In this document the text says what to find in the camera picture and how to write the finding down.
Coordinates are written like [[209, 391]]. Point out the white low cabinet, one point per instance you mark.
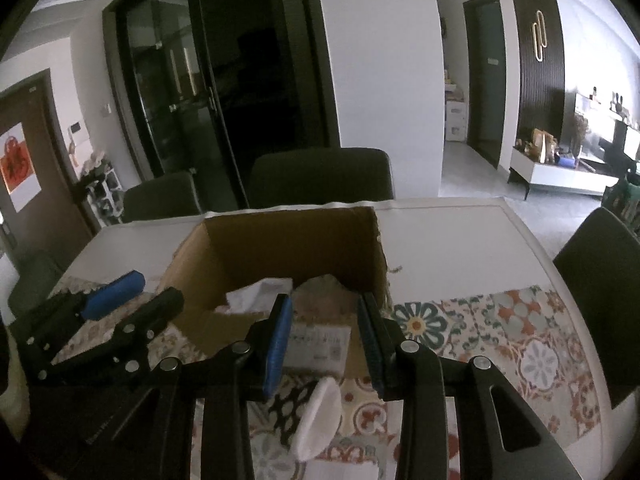
[[560, 175]]

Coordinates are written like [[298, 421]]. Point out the stack of white boxes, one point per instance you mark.
[[456, 120]]

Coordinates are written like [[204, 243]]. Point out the brown wooden door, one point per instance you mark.
[[55, 160]]

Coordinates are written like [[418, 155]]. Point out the red and white door poster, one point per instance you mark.
[[17, 165]]

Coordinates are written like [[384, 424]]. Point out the wooden ornament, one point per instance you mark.
[[542, 145]]

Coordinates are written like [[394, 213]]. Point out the mauve sock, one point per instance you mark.
[[325, 287]]

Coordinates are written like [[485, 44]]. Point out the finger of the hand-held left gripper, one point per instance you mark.
[[112, 295], [155, 312]]

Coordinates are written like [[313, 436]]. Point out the white intercom panel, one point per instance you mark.
[[76, 129]]

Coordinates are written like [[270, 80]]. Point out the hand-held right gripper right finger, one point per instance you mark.
[[370, 350]]

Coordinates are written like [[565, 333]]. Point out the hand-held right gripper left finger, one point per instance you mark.
[[277, 350]]

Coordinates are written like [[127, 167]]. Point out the brown cardboard box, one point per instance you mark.
[[300, 245]]

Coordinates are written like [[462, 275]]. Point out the white shoe rack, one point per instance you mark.
[[102, 195]]

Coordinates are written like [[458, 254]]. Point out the dark dining chair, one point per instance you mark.
[[35, 280], [320, 175], [160, 195], [605, 300]]

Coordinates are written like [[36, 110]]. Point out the dark hallway door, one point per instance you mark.
[[485, 85]]

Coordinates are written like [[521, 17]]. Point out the dark glass sliding door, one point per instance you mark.
[[175, 85]]

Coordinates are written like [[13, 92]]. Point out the black upright piano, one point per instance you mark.
[[615, 147]]

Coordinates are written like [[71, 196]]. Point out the teal garment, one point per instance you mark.
[[625, 195]]

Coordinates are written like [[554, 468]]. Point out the dark slatted wall panel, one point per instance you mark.
[[550, 105]]

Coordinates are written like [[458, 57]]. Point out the floral patterned table runner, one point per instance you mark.
[[500, 340]]

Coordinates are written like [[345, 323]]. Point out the gold loop wall lamp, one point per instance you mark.
[[539, 35]]

